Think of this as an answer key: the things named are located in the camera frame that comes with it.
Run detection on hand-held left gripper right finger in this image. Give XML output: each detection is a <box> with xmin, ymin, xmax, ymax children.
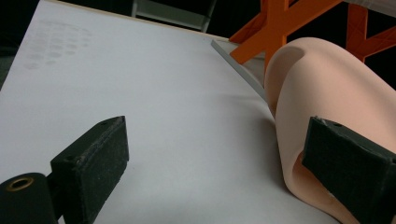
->
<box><xmin>301</xmin><ymin>116</ymin><xmax>396</xmax><ymax>224</ymax></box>

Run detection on pink rubber slipper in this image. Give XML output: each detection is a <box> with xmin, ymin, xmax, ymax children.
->
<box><xmin>263</xmin><ymin>36</ymin><xmax>396</xmax><ymax>224</ymax></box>

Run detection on white shoe rack orange legs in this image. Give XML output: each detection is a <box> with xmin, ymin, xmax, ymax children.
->
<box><xmin>211</xmin><ymin>0</ymin><xmax>396</xmax><ymax>101</ymax></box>

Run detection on white metal stand frame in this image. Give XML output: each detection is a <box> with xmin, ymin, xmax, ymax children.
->
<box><xmin>130</xmin><ymin>0</ymin><xmax>218</xmax><ymax>33</ymax></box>

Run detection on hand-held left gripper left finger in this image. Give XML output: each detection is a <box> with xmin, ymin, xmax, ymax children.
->
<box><xmin>49</xmin><ymin>116</ymin><xmax>130</xmax><ymax>224</ymax></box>

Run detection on white table sheet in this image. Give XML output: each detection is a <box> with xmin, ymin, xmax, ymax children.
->
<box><xmin>0</xmin><ymin>0</ymin><xmax>341</xmax><ymax>224</ymax></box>

